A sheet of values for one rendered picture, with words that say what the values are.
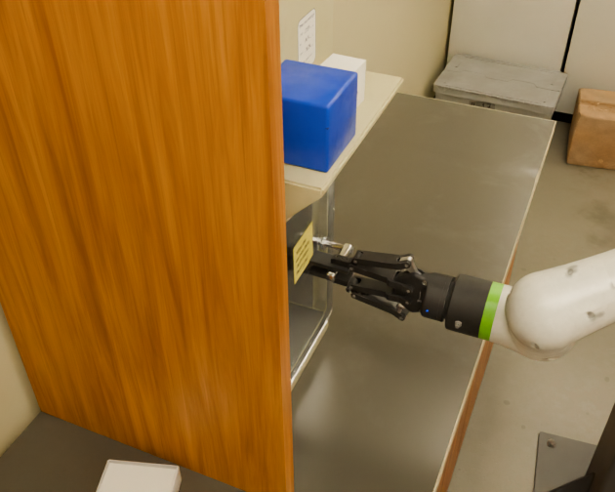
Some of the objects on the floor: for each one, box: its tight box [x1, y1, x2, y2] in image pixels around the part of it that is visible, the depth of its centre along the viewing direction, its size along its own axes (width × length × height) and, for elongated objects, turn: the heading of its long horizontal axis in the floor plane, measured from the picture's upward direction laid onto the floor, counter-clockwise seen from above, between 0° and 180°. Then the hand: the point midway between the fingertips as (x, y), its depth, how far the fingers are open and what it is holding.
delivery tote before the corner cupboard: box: [433, 54, 568, 120], centre depth 380 cm, size 61×44×33 cm
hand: (331, 267), depth 122 cm, fingers closed, pressing on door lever
